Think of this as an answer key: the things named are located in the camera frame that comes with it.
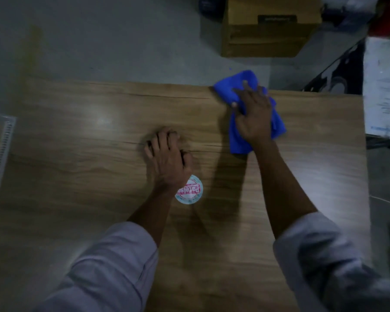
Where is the person's right hand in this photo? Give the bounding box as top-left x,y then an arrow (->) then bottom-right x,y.
231,80 -> 275,146

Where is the person's left hand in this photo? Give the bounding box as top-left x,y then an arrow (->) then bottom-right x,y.
144,127 -> 193,194

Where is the round white foil lid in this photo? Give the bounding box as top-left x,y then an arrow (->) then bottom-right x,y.
175,174 -> 204,205

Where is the blue cloth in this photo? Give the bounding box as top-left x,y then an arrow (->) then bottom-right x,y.
213,70 -> 287,156

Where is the person's left forearm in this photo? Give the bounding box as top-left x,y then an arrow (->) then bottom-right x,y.
127,188 -> 178,248

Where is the person's right forearm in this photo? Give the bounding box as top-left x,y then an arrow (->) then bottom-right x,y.
253,141 -> 319,240

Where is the wooden table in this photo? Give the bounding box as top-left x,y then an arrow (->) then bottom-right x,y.
0,78 -> 373,312

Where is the dark blue small box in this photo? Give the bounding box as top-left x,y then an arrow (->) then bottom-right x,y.
198,0 -> 228,18

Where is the black box with white label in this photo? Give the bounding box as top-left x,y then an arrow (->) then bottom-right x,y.
302,36 -> 390,150

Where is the light denim shirt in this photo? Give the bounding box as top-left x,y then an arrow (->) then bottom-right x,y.
32,212 -> 390,312

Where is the red plastic item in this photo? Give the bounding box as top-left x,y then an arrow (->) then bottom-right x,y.
369,0 -> 390,37

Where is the clear plastic box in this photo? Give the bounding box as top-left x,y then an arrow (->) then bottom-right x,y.
0,112 -> 17,197

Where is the brown cardboard box with handle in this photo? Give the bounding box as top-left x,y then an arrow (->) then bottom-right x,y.
221,0 -> 322,58

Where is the white cable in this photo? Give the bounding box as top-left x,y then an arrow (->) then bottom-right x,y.
370,195 -> 390,208

